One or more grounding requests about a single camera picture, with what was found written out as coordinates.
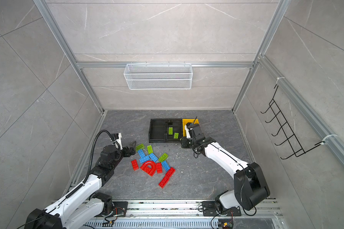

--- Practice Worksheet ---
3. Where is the blue lego brick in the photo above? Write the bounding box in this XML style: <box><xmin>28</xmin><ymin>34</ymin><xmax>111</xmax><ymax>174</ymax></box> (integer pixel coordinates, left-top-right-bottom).
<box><xmin>140</xmin><ymin>156</ymin><xmax>150</xmax><ymax>164</ymax></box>
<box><xmin>161</xmin><ymin>161</ymin><xmax>171</xmax><ymax>172</ymax></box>
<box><xmin>149</xmin><ymin>153</ymin><xmax>159</xmax><ymax>162</ymax></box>
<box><xmin>137</xmin><ymin>149</ymin><xmax>146</xmax><ymax>158</ymax></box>

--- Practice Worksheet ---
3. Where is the red lego brick diagonal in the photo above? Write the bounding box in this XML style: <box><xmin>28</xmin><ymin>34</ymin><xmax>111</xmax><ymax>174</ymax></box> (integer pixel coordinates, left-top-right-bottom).
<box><xmin>159</xmin><ymin>177</ymin><xmax>169</xmax><ymax>189</ymax></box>
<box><xmin>165</xmin><ymin>168</ymin><xmax>175</xmax><ymax>178</ymax></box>

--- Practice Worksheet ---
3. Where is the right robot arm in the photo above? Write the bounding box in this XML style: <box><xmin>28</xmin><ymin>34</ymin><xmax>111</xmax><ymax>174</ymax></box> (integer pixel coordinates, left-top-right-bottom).
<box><xmin>182</xmin><ymin>122</ymin><xmax>270</xmax><ymax>212</ymax></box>

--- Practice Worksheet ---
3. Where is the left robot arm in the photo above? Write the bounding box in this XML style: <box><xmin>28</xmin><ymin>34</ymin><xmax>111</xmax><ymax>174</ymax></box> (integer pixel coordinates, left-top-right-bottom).
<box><xmin>23</xmin><ymin>141</ymin><xmax>136</xmax><ymax>229</ymax></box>

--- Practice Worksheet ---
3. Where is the red lego brick far left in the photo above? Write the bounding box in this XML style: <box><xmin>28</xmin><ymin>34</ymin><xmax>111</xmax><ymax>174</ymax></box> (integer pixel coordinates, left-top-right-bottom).
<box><xmin>131</xmin><ymin>160</ymin><xmax>139</xmax><ymax>171</ymax></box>

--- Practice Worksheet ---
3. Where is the green lego brick upright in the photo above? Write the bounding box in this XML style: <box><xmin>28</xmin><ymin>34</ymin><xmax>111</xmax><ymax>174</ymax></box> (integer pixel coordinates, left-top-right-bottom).
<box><xmin>147</xmin><ymin>145</ymin><xmax>153</xmax><ymax>154</ymax></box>

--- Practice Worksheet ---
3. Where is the yellow plastic bin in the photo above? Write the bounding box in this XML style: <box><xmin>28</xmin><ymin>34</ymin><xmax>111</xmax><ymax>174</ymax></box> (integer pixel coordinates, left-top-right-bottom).
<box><xmin>182</xmin><ymin>118</ymin><xmax>199</xmax><ymax>138</ymax></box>

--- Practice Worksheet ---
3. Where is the red arch lego piece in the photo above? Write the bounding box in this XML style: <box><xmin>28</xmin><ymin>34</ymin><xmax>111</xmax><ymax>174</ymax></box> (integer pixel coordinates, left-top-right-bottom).
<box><xmin>141</xmin><ymin>161</ymin><xmax>156</xmax><ymax>177</ymax></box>

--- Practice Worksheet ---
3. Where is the black two-compartment tray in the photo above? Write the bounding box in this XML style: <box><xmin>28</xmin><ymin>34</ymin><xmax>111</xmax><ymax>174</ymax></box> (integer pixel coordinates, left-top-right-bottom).
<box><xmin>148</xmin><ymin>119</ymin><xmax>183</xmax><ymax>143</ymax></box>

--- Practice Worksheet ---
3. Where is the red lego brick beside arch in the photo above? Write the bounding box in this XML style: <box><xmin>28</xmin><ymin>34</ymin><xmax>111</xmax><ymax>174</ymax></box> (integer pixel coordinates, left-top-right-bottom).
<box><xmin>156</xmin><ymin>163</ymin><xmax>162</xmax><ymax>174</ymax></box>

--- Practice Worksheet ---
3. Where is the black corrugated cable hose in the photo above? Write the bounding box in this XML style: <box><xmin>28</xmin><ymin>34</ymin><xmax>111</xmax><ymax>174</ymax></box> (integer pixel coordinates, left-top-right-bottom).
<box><xmin>85</xmin><ymin>130</ymin><xmax>115</xmax><ymax>184</ymax></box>

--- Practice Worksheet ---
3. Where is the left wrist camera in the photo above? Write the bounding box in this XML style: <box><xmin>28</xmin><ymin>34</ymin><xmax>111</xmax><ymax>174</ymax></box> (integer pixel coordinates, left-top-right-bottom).
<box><xmin>111</xmin><ymin>133</ymin><xmax>123</xmax><ymax>150</ymax></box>

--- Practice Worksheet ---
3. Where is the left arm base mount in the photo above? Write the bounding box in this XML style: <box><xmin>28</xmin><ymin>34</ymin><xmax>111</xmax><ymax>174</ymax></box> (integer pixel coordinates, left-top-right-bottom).
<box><xmin>104</xmin><ymin>200</ymin><xmax>129</xmax><ymax>217</ymax></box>

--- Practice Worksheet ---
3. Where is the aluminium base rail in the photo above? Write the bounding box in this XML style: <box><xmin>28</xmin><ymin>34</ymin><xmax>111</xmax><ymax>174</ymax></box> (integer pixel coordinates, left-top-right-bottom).
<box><xmin>80</xmin><ymin>199</ymin><xmax>286</xmax><ymax>229</ymax></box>

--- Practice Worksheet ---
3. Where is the white wire mesh basket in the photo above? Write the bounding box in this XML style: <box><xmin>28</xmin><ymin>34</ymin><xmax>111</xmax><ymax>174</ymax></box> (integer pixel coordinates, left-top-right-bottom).
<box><xmin>124</xmin><ymin>64</ymin><xmax>193</xmax><ymax>90</ymax></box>

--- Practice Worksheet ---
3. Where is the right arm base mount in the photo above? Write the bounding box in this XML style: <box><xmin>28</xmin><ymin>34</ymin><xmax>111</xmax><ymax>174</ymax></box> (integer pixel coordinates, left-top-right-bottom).
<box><xmin>197</xmin><ymin>201</ymin><xmax>242</xmax><ymax>217</ymax></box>

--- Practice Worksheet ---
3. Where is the black wire hook rack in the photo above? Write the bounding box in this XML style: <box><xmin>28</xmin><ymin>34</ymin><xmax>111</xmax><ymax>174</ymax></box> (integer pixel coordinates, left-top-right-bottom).
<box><xmin>260</xmin><ymin>85</ymin><xmax>325</xmax><ymax>160</ymax></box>

